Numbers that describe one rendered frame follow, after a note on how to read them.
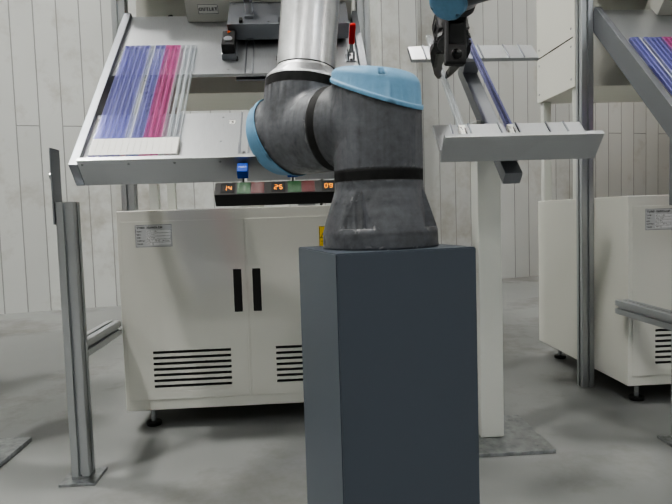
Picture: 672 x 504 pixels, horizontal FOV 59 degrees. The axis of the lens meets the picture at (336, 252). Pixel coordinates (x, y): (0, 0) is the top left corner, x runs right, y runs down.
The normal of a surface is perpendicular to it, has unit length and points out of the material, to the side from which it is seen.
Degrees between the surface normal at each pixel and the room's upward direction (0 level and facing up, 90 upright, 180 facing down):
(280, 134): 97
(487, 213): 90
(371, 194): 72
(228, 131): 44
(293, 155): 127
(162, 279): 90
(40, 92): 90
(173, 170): 134
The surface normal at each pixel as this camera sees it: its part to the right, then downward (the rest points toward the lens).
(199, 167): 0.07, 0.74
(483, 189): 0.07, 0.06
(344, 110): -0.69, 0.04
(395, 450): 0.30, 0.05
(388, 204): 0.10, -0.24
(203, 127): 0.02, -0.67
